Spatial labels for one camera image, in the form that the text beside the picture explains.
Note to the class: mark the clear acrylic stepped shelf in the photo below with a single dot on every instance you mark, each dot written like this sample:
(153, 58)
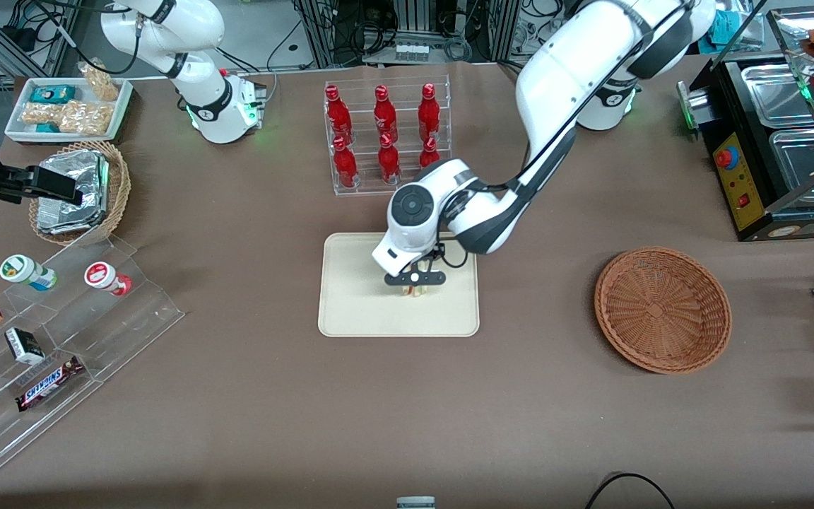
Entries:
(117, 332)

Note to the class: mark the beige plastic serving tray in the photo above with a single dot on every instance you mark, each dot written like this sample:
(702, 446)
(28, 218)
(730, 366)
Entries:
(357, 304)

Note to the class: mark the teal snack package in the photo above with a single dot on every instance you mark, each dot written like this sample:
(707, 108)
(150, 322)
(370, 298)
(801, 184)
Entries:
(52, 94)

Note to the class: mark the teal cloth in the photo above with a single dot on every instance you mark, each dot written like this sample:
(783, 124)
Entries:
(723, 28)

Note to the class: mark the small black white box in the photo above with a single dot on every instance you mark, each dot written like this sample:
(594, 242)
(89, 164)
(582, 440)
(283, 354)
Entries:
(23, 346)

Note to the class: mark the red lid yogurt cup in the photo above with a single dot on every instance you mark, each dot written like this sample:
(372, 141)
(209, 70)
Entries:
(104, 277)

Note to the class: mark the small deep wicker basket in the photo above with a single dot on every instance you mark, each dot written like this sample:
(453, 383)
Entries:
(119, 184)

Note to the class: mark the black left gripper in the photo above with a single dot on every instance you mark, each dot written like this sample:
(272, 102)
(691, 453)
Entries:
(435, 253)

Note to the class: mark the red emergency stop button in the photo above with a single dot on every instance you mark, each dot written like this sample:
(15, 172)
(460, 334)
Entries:
(727, 158)

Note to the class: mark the large round wicker basket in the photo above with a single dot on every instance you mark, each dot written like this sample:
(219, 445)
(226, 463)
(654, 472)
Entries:
(661, 311)

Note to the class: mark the large clear bag of crackers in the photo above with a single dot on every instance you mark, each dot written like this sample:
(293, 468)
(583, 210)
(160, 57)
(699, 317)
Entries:
(85, 118)

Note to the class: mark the white power strip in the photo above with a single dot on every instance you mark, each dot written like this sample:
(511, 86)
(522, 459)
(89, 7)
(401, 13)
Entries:
(411, 51)

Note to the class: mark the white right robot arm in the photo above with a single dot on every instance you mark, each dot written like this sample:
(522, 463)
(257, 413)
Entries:
(203, 99)

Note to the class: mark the black food warmer cabinet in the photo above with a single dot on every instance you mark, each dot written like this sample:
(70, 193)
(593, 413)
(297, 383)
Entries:
(750, 177)

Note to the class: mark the snickers candy bar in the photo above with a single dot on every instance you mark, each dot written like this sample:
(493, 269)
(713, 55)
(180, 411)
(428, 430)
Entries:
(48, 382)

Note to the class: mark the green lid yogurt cup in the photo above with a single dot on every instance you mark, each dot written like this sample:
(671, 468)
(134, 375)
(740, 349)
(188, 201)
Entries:
(22, 271)

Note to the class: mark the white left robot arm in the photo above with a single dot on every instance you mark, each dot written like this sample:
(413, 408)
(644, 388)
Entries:
(562, 78)

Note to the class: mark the small teal packet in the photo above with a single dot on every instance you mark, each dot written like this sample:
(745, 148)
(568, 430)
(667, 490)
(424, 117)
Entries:
(48, 128)

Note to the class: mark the white rectangular snack tray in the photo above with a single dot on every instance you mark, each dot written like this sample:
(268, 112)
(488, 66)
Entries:
(18, 131)

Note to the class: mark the grey device edge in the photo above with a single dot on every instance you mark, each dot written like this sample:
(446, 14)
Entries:
(415, 502)

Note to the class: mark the clear bag of rice crackers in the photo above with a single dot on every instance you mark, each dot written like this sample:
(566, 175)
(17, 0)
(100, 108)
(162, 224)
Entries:
(41, 114)

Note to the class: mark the triangle sandwich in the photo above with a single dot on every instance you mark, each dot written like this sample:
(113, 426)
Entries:
(415, 292)

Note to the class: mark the foil wrapped packages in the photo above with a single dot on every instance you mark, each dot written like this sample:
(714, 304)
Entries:
(89, 177)

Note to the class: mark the clear acrylic bottle rack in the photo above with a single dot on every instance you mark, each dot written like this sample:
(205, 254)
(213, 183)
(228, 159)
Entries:
(364, 191)

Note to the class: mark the clear bag of peanuts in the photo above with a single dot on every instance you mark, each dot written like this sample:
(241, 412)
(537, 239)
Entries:
(99, 81)

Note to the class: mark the red cola bottle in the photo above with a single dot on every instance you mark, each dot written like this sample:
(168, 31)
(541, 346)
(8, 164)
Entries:
(387, 159)
(385, 113)
(429, 113)
(429, 152)
(345, 166)
(338, 113)

